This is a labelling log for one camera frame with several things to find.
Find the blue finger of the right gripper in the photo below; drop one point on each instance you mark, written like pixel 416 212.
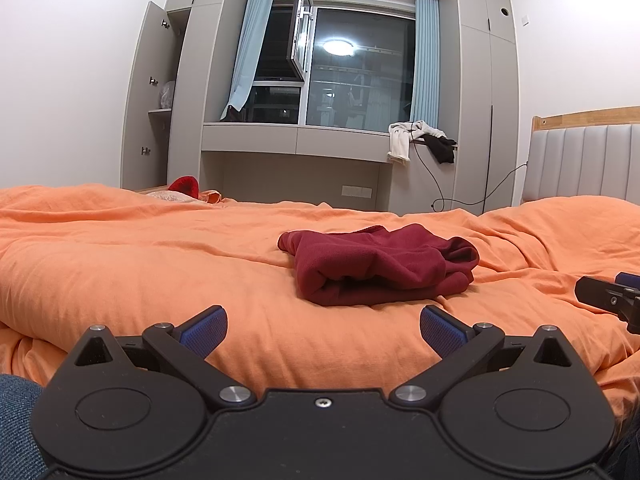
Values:
pixel 628 280

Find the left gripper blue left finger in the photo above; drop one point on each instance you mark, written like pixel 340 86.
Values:
pixel 182 350

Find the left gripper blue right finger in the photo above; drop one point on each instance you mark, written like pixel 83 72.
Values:
pixel 464 352

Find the dark red shirt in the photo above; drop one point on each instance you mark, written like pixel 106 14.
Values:
pixel 376 266

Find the grey padded headboard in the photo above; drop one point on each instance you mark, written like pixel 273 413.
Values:
pixel 594 153

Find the orange bed sheet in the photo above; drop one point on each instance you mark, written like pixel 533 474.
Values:
pixel 74 257

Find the floral pink pillow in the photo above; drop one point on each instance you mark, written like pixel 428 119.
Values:
pixel 173 196

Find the red cloth item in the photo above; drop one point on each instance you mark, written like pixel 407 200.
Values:
pixel 186 185

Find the grey built-in cabinet unit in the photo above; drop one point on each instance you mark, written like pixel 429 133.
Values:
pixel 258 162

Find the black garment on ledge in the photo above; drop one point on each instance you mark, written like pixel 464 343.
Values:
pixel 442 148

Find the blue jeans leg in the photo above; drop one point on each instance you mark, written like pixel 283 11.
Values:
pixel 20 456

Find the grey wardrobe door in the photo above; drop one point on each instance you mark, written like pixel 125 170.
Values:
pixel 146 125

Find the white garment on ledge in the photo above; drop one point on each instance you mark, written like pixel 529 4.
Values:
pixel 403 133

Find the light blue right curtain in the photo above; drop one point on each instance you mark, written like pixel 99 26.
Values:
pixel 426 74

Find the light blue curtain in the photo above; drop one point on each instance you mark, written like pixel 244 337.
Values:
pixel 255 21
pixel 426 74

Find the window with open pane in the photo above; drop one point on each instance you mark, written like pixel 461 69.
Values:
pixel 334 63

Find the light blue left curtain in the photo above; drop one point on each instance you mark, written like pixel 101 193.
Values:
pixel 255 21

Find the wall socket plate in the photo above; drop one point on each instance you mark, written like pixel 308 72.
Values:
pixel 357 192

